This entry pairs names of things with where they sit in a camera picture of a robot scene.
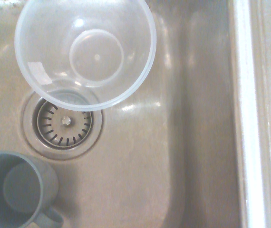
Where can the stainless steel double sink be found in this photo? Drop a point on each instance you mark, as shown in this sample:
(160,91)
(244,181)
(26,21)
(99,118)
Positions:
(130,180)

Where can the clear plastic bowl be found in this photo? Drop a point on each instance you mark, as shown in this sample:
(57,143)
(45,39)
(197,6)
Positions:
(54,47)

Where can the metal sink drain strainer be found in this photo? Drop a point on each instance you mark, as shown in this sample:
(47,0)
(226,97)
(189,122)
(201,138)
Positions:
(64,133)

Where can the grey-green plastic mug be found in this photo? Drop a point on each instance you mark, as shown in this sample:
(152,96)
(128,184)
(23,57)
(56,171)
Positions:
(12,190)

